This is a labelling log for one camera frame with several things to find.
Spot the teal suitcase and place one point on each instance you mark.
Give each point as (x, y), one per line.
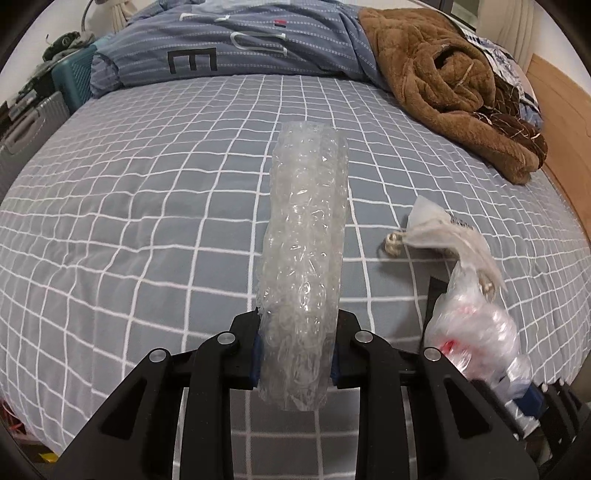
(74, 78)

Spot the blue striped duvet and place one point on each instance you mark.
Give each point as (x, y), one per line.
(138, 55)

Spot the grey checked bedsheet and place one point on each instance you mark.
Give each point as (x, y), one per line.
(138, 230)

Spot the blue white patterned pillow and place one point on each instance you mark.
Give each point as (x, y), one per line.
(508, 64)

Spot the brown headboard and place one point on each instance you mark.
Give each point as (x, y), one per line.
(563, 138)

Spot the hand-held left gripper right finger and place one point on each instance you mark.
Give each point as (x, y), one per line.
(344, 360)

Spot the brown fleece garment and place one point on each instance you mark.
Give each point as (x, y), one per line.
(429, 92)

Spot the grey suitcase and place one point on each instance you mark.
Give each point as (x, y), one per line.
(32, 127)

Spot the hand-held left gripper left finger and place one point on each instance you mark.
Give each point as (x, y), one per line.
(247, 350)

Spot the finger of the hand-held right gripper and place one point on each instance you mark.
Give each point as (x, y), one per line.
(531, 400)
(436, 300)

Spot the clear plastic bag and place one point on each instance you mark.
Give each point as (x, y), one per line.
(475, 332)

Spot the clear bubble wrap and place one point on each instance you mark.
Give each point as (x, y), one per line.
(304, 254)

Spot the dark bundled cloth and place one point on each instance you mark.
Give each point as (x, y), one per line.
(64, 44)

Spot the beige curtain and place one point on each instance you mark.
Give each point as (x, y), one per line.
(517, 23)
(119, 16)

